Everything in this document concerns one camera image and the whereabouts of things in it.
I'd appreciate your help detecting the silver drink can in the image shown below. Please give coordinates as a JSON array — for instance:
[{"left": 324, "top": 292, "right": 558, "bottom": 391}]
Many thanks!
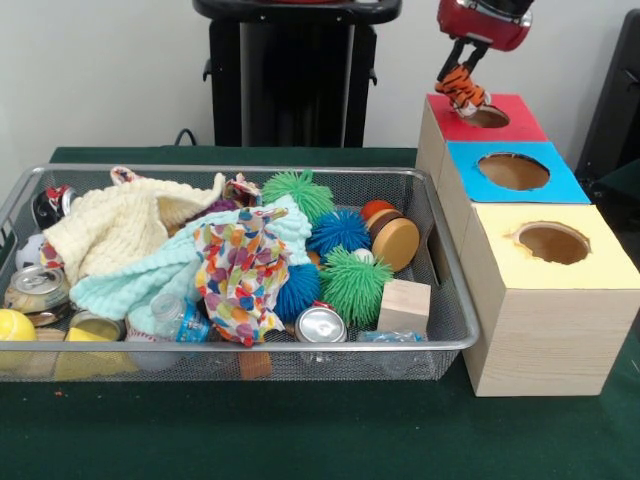
[{"left": 294, "top": 305, "right": 349, "bottom": 344}]

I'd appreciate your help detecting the blue puffer ball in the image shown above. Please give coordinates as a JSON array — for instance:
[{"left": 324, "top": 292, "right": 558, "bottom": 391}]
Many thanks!
[{"left": 305, "top": 208, "right": 372, "bottom": 257}]

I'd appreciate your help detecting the cream waffle cloth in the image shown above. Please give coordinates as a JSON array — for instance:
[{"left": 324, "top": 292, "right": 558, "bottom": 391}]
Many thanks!
[{"left": 42, "top": 172, "right": 227, "bottom": 286}]

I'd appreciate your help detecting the yellow ball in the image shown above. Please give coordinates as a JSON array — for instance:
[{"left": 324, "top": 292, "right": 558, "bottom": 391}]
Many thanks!
[{"left": 0, "top": 308, "right": 37, "bottom": 371}]

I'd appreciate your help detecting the wooden box with three holes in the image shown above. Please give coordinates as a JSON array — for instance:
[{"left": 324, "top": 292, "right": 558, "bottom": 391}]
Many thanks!
[{"left": 415, "top": 92, "right": 640, "bottom": 398}]

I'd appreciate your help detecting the plain wooden block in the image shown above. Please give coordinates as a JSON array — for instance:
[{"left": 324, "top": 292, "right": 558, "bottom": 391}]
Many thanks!
[{"left": 377, "top": 278, "right": 432, "bottom": 336}]

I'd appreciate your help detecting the colourful dotted cloth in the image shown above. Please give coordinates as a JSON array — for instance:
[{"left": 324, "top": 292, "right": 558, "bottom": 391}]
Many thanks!
[{"left": 193, "top": 207, "right": 292, "bottom": 349}]

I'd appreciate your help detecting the dark green table cloth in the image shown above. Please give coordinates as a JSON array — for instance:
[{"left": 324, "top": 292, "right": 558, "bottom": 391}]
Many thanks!
[
  {"left": 0, "top": 145, "right": 640, "bottom": 480},
  {"left": 592, "top": 162, "right": 640, "bottom": 241}
]

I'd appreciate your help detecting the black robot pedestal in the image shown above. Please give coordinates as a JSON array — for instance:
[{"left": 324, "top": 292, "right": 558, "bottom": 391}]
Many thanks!
[{"left": 192, "top": 0, "right": 404, "bottom": 149}]

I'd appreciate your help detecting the tan round wooden toy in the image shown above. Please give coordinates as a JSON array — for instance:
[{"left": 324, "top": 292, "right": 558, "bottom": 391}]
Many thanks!
[{"left": 367, "top": 208, "right": 421, "bottom": 273}]

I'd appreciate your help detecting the mint green waffle cloth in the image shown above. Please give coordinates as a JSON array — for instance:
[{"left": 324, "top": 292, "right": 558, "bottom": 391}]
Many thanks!
[{"left": 69, "top": 196, "right": 314, "bottom": 334}]

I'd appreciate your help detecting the silver mesh bin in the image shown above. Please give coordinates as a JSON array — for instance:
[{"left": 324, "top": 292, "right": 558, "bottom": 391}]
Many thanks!
[{"left": 0, "top": 163, "right": 483, "bottom": 384}]

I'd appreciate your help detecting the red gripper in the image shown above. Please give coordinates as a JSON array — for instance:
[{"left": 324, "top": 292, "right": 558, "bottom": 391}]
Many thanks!
[{"left": 436, "top": 0, "right": 533, "bottom": 84}]

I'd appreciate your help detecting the green puffer ball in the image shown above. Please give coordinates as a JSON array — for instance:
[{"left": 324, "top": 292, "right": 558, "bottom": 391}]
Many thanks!
[
  {"left": 319, "top": 245, "right": 395, "bottom": 327},
  {"left": 261, "top": 169, "right": 335, "bottom": 226}
]

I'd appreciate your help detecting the black upright panel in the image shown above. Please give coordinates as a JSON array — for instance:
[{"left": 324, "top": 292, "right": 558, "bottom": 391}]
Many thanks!
[{"left": 574, "top": 8, "right": 640, "bottom": 174}]

